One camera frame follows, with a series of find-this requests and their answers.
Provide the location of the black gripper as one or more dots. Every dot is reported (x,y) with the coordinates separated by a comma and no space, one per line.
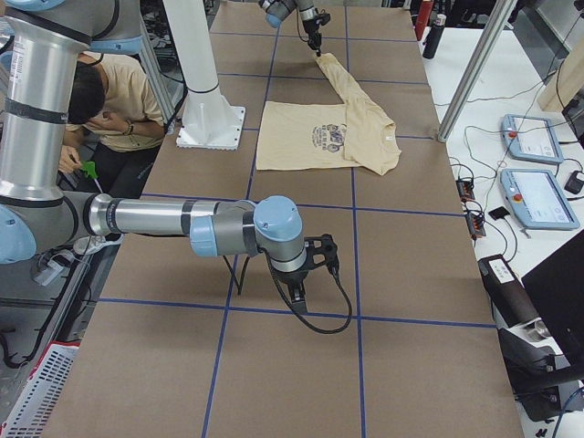
(292,279)
(308,26)

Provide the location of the cream long-sleeve graphic shirt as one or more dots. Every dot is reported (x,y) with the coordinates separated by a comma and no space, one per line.
(355,133)

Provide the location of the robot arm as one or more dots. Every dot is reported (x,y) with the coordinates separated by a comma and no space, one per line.
(277,11)
(42,209)

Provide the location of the red bottle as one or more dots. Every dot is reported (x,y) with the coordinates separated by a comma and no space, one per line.
(422,18)

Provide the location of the black tumbler bottle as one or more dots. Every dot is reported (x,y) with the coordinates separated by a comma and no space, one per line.
(434,36)

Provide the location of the orange connector board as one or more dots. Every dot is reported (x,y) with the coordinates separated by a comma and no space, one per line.
(465,189)

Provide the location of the seated person in beige shirt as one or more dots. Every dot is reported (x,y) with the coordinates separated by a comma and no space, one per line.
(112,98)

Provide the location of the far blue teach pendant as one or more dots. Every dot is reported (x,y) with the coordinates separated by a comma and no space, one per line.
(531,139)

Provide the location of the blue teach pendant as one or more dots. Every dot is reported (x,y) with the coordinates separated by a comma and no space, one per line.
(531,139)
(536,200)

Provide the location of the near blue teach pendant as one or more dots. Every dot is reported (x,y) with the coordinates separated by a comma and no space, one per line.
(536,200)

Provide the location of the black monitor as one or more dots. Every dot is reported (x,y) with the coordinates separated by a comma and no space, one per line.
(555,288)

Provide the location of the black power adapter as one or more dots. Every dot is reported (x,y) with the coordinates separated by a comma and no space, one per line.
(575,182)

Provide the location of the white perforated basket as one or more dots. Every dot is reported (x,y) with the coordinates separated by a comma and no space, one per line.
(43,387)

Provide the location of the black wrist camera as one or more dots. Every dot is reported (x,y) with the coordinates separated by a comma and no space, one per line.
(321,251)
(322,18)

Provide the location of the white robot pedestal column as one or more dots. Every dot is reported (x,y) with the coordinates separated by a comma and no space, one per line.
(208,119)

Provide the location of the aluminium frame post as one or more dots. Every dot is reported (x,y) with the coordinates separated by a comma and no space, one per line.
(486,43)

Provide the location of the green handled tool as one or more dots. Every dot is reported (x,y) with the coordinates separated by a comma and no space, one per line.
(88,169)

